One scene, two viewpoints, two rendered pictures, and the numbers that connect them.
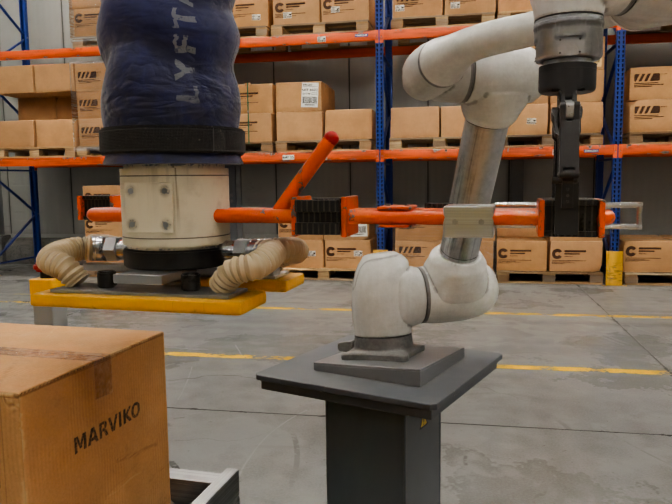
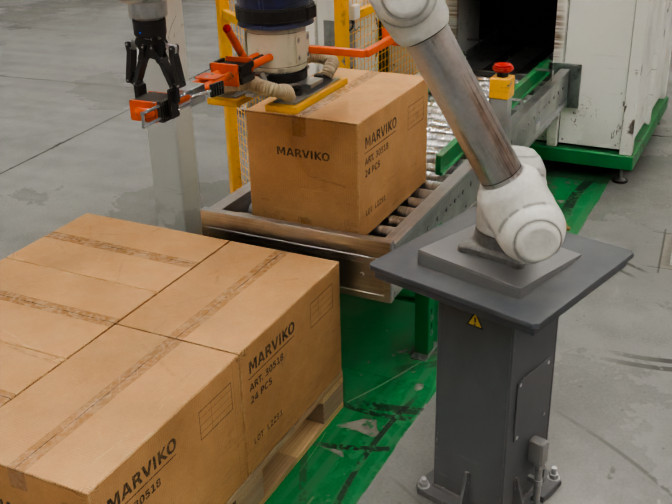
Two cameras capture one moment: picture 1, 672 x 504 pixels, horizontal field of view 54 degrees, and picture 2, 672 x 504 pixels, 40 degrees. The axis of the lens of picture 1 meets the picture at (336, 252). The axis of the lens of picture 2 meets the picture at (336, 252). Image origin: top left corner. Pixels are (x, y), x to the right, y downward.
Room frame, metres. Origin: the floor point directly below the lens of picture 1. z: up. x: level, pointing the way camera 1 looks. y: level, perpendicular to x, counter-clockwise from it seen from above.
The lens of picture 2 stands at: (1.75, -2.33, 1.81)
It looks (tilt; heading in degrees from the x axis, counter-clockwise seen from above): 25 degrees down; 101
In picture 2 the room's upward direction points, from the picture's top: 1 degrees counter-clockwise
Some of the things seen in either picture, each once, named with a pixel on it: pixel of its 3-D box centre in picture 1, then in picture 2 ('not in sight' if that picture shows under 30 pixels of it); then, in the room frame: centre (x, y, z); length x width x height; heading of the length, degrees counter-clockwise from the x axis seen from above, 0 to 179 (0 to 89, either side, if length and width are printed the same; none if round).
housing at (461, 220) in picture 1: (469, 220); (187, 94); (0.96, -0.19, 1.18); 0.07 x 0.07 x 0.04; 75
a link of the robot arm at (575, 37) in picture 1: (567, 43); (147, 5); (0.93, -0.32, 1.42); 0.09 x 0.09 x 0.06
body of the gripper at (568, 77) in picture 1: (566, 98); (150, 38); (0.93, -0.32, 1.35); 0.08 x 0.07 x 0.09; 165
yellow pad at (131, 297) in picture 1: (148, 288); (251, 82); (0.99, 0.28, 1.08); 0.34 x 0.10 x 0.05; 75
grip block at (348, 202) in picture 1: (325, 215); (232, 71); (1.01, 0.01, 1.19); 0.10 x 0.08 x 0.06; 165
